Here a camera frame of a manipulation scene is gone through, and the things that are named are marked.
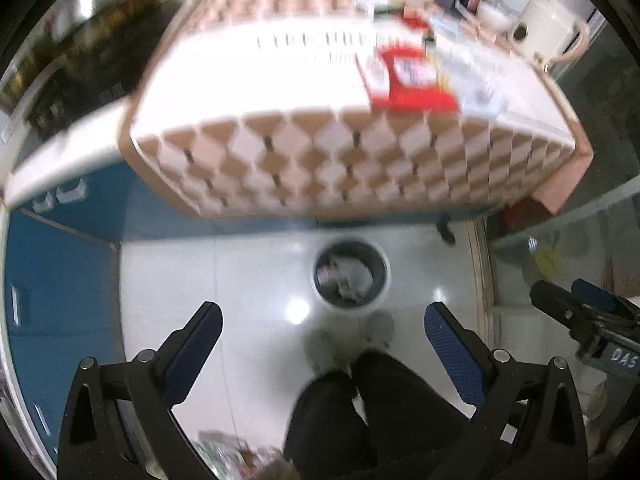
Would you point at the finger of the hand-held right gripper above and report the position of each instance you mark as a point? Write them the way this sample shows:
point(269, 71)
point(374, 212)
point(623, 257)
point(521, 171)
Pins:
point(595, 296)
point(562, 307)

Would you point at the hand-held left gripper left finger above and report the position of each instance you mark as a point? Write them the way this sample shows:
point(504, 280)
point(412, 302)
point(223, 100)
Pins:
point(197, 345)

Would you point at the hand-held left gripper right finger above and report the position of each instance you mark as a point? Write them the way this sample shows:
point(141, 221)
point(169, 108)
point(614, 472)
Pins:
point(450, 345)

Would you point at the white round waste bin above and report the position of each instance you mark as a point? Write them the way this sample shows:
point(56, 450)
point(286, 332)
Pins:
point(351, 275)

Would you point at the grey shoe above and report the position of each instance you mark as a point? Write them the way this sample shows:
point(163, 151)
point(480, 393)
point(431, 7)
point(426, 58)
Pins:
point(380, 329)

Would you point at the glass door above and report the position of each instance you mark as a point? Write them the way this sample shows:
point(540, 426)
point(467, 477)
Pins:
point(590, 195)

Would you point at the person's black trousers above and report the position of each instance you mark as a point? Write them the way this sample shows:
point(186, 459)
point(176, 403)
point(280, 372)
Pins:
point(370, 420)

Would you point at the crumpled plastic bag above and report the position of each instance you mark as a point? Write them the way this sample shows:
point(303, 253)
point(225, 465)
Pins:
point(240, 452)

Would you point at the grey crumpled paper waste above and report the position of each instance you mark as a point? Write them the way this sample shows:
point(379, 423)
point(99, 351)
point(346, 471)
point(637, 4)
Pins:
point(345, 277)

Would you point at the blue cabinet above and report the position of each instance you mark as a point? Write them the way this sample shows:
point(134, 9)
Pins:
point(60, 280)

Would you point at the white countertop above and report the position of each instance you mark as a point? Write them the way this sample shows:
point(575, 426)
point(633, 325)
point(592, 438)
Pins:
point(65, 152)

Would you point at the clear plastic wrappers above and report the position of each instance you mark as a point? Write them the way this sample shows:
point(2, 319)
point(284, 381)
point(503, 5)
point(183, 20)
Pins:
point(470, 70)

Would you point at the table with checkered tablecloth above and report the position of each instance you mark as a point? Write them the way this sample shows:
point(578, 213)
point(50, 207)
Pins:
point(280, 95)

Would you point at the red snack packet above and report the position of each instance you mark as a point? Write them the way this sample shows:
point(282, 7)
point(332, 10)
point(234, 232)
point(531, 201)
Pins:
point(415, 77)

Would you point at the white electric kettle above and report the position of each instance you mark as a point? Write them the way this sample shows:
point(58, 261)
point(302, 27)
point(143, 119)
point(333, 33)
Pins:
point(547, 22)

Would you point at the small red packet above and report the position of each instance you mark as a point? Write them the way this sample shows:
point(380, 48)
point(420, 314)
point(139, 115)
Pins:
point(417, 21)

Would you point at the dark shelf with jars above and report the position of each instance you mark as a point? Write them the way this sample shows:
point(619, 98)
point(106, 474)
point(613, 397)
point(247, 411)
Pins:
point(65, 50)

